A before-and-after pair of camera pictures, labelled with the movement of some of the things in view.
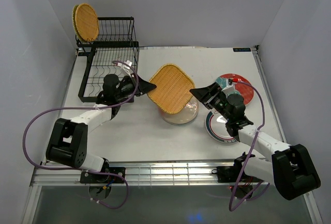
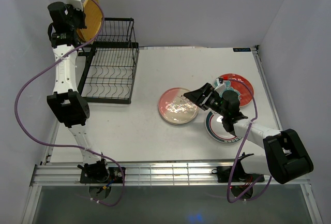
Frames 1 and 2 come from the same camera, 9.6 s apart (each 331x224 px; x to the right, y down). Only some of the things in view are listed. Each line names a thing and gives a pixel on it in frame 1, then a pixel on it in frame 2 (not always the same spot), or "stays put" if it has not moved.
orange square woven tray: x=172 y=90 → x=92 y=19
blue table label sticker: x=242 y=49 stays put
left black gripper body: x=127 y=88 → x=77 y=17
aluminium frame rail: x=182 y=174 stays put
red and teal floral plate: x=231 y=83 stays put
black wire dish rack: x=117 y=41 stays put
